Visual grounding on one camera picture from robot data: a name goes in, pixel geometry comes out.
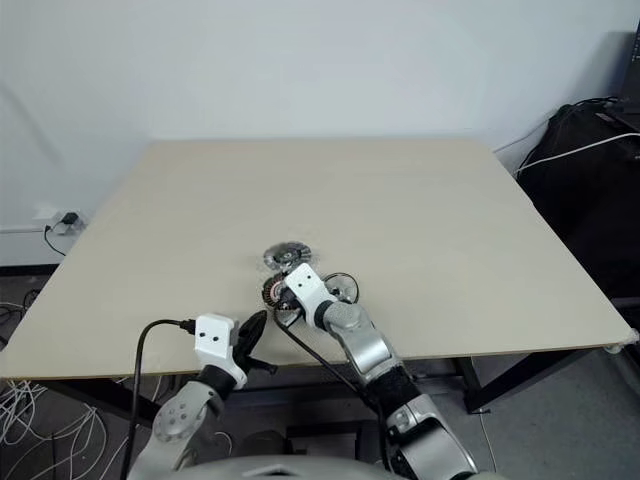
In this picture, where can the black table frame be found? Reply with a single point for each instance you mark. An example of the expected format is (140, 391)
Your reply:
(475, 385)

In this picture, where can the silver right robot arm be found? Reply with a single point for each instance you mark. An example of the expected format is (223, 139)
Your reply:
(365, 350)

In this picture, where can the clear table corner guard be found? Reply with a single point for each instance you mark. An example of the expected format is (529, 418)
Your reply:
(622, 342)

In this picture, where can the black power adapter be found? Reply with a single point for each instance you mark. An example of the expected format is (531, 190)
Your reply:
(68, 218)

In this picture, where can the wall power adapter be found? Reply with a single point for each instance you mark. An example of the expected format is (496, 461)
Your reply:
(47, 212)

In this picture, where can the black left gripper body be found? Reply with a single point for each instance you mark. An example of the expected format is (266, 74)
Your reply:
(250, 361)

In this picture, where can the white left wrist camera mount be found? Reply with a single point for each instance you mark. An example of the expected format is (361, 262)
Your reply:
(212, 340)

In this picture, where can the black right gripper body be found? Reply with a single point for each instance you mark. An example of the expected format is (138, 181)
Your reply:
(289, 305)

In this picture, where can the grey robot torso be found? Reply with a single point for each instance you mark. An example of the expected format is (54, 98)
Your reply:
(280, 467)

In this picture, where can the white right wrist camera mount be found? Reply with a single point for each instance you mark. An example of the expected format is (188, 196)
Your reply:
(305, 282)

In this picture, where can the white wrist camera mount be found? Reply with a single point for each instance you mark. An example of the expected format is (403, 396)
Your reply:
(212, 340)
(305, 282)

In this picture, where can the black bag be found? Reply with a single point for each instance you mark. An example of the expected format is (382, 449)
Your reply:
(575, 210)

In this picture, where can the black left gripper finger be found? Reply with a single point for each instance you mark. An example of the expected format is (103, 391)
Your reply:
(246, 336)
(258, 332)

